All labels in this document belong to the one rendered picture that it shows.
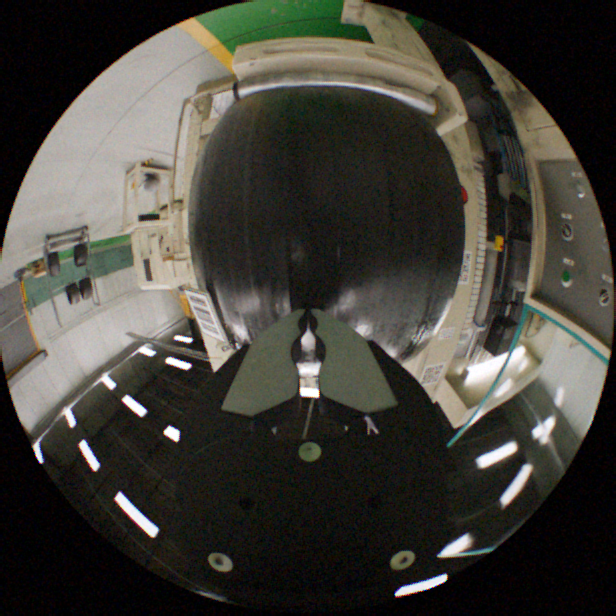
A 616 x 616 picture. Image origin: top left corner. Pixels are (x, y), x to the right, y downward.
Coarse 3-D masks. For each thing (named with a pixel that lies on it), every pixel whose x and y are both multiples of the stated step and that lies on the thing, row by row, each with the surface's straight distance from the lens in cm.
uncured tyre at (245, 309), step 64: (256, 128) 16; (320, 128) 15; (384, 128) 17; (192, 192) 19; (256, 192) 13; (320, 192) 12; (384, 192) 13; (448, 192) 17; (192, 256) 19; (256, 256) 12; (320, 256) 12; (384, 256) 13; (448, 256) 16; (256, 320) 15; (384, 320) 16
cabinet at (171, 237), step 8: (176, 200) 475; (160, 208) 524; (160, 216) 517; (176, 216) 465; (176, 224) 463; (160, 232) 514; (168, 232) 487; (176, 232) 463; (160, 240) 515; (168, 240) 487; (176, 240) 463; (160, 248) 516; (168, 248) 488; (176, 248) 465; (184, 248) 459; (160, 256) 521
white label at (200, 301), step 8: (184, 288) 18; (192, 288) 17; (192, 296) 18; (200, 296) 17; (208, 296) 16; (192, 304) 19; (200, 304) 18; (208, 304) 16; (200, 312) 19; (208, 312) 17; (216, 312) 17; (200, 320) 20; (208, 320) 18; (216, 320) 17; (208, 328) 20; (216, 328) 18; (216, 336) 20; (224, 336) 18
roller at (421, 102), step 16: (240, 80) 39; (256, 80) 37; (272, 80) 36; (288, 80) 36; (304, 80) 36; (320, 80) 36; (336, 80) 36; (352, 80) 37; (368, 80) 38; (240, 96) 37; (400, 96) 39; (416, 96) 40; (432, 112) 43
